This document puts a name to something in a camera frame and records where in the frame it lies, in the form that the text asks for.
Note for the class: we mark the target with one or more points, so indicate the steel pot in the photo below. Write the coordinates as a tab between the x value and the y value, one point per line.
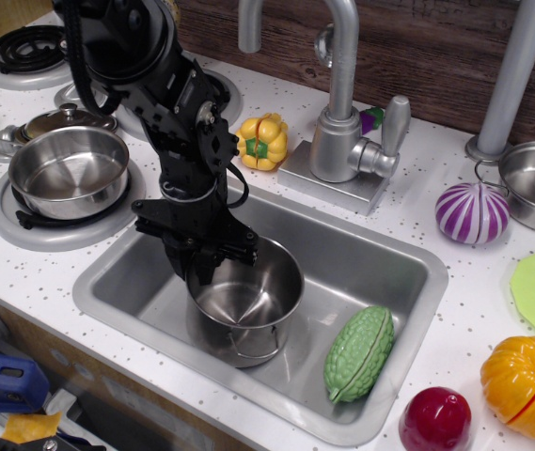
243	316

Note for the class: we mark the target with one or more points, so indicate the steel pot lid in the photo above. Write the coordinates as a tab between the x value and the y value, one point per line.
67	115

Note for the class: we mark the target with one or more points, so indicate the hanging strainer spoon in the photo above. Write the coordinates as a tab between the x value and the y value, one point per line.
174	9

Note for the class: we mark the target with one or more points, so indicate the small purple eggplant toy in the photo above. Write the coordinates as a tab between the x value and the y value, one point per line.
371	119

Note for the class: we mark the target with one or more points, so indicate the grey vertical pole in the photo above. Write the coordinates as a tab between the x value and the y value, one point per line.
518	62

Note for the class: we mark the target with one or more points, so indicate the yellow cloth piece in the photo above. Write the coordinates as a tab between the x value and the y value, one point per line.
28	427

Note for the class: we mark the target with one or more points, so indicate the front stove burner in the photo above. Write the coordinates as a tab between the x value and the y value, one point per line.
67	237

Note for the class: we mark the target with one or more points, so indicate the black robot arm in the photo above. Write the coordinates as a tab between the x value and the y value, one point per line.
127	54

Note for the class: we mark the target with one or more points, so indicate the silver toy faucet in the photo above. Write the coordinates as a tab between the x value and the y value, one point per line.
340	165

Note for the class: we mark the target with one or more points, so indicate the dark red apple toy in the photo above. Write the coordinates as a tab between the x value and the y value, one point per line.
436	418

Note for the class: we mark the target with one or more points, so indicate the orange pumpkin toy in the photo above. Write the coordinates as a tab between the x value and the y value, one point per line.
508	383

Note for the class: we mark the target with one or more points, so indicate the blue clamp tool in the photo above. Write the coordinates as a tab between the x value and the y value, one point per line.
23	385

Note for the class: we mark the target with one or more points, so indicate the purple white onion toy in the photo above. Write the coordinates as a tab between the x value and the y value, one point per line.
472	213

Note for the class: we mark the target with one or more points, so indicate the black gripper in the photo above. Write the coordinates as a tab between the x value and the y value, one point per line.
203	226

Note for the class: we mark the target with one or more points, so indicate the steel saucepan on burner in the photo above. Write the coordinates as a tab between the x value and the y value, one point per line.
71	173

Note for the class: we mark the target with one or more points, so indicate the back left stove burner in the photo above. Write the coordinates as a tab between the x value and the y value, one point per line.
31	58

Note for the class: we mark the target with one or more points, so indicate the lower silver stove knob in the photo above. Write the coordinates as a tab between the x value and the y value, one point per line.
69	94

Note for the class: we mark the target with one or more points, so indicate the green bitter melon toy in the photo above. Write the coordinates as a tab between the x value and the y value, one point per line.
358	354

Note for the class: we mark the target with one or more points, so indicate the stainless steel sink basin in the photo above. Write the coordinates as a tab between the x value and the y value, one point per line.
346	268

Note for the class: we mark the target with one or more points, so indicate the yellow bell pepper toy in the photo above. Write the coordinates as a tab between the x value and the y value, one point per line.
263	142

